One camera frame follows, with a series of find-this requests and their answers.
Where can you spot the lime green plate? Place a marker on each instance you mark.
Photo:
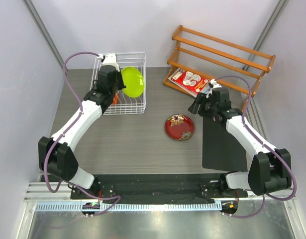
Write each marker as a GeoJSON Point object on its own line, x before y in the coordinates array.
{"type": "Point", "coordinates": [134, 82]}

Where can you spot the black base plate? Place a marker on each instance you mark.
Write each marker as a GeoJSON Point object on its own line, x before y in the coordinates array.
{"type": "Point", "coordinates": [160, 189]}

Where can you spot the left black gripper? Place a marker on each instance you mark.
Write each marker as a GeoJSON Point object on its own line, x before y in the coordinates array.
{"type": "Point", "coordinates": [119, 75]}

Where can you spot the blue mesh zip pouch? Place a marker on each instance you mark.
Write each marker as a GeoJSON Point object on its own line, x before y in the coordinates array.
{"type": "Point", "coordinates": [205, 90]}

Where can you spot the black clipboard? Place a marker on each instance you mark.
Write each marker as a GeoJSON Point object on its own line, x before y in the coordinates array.
{"type": "Point", "coordinates": [221, 150]}

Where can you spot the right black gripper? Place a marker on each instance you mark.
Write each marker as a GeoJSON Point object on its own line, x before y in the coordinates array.
{"type": "Point", "coordinates": [201, 99]}

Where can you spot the orange wooden shelf rack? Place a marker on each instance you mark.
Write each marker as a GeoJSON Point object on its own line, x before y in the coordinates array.
{"type": "Point", "coordinates": [234, 66]}

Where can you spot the red comic book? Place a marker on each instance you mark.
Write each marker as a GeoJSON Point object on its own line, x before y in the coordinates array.
{"type": "Point", "coordinates": [190, 81]}

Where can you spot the red floral plate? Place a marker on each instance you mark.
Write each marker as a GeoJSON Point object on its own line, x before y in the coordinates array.
{"type": "Point", "coordinates": [179, 127]}

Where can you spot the orange plate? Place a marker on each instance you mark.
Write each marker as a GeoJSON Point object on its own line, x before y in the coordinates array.
{"type": "Point", "coordinates": [115, 99]}

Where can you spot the white wire dish rack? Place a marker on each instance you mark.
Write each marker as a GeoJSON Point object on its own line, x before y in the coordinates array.
{"type": "Point", "coordinates": [124, 104]}

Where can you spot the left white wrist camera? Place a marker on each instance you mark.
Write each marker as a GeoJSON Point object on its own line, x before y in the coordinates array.
{"type": "Point", "coordinates": [108, 59]}

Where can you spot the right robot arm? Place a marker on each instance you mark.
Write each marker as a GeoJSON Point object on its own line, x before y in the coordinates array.
{"type": "Point", "coordinates": [270, 169]}

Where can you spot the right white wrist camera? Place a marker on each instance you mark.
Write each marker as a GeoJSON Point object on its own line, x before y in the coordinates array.
{"type": "Point", "coordinates": [213, 84]}

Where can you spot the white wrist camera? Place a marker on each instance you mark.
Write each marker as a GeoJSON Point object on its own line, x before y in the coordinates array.
{"type": "Point", "coordinates": [108, 59]}
{"type": "Point", "coordinates": [213, 84]}

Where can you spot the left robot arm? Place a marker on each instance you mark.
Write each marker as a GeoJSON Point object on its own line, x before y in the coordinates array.
{"type": "Point", "coordinates": [56, 153]}

